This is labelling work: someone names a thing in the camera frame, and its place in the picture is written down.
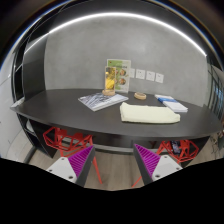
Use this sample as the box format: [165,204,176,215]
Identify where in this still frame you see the round wooden coaster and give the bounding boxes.
[134,92,146,100]

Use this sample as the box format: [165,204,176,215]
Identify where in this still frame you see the blue white booklet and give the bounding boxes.
[155,95,188,112]

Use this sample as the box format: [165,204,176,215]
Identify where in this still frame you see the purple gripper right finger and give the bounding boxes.
[133,144,182,185]

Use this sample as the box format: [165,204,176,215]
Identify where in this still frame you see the white wall socket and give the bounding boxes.
[129,68,135,78]
[155,73,164,83]
[136,69,146,79]
[146,71,155,81]

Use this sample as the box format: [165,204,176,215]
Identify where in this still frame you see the right red wire chair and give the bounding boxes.
[133,140,199,186]

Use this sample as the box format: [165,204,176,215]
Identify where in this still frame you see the folded cream towel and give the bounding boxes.
[120,102,180,124]

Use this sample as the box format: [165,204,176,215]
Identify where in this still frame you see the red wire chair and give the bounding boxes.
[133,140,199,186]
[43,127,102,182]

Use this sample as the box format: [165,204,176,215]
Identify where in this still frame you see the left red wire chair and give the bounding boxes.
[43,127,102,182]

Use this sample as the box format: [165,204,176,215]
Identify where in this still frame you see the grey magazine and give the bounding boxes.
[79,93,127,112]

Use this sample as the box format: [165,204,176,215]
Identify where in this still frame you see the green menu stand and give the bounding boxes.
[107,59,131,93]

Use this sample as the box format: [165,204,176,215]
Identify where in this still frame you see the yellow sign on wooden base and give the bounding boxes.
[102,66,116,96]

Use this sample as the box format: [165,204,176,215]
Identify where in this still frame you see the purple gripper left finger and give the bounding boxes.
[47,146,95,187]

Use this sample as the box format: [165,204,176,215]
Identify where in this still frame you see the ceiling light strip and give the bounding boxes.
[25,12,207,57]

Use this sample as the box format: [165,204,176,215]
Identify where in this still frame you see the black shelf unit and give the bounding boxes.
[12,19,56,157]

